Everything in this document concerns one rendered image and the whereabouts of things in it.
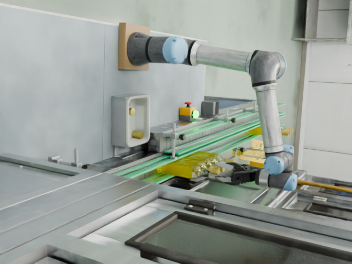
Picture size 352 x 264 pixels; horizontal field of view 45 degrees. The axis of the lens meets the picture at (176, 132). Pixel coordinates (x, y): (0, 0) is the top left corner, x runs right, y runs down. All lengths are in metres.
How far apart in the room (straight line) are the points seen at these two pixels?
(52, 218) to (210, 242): 0.30
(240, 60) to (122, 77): 0.53
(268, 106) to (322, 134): 6.24
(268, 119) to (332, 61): 6.12
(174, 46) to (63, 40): 0.46
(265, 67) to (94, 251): 1.16
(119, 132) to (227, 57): 0.57
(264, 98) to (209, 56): 0.36
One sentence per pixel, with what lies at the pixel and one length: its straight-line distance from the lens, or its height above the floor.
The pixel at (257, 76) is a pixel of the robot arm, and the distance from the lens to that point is 1.68.
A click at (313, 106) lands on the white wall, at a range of 7.87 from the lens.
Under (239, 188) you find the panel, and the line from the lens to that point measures 2.16.
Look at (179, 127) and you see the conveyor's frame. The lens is 2.17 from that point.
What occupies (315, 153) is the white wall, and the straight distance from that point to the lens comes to 7.99.
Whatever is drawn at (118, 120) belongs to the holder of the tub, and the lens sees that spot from 1.89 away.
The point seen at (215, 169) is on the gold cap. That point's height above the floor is 1.15.
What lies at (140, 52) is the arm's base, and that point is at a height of 0.85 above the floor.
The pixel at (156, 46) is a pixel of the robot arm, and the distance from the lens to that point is 1.85.
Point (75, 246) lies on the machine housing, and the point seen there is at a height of 1.48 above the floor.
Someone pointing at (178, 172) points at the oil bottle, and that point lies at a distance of 1.96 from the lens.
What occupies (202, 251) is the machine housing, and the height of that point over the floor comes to 1.64.
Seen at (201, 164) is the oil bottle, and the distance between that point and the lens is 1.97.
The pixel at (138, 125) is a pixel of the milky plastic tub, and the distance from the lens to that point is 2.02.
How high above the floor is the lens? 1.93
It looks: 30 degrees down
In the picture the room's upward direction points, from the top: 97 degrees clockwise
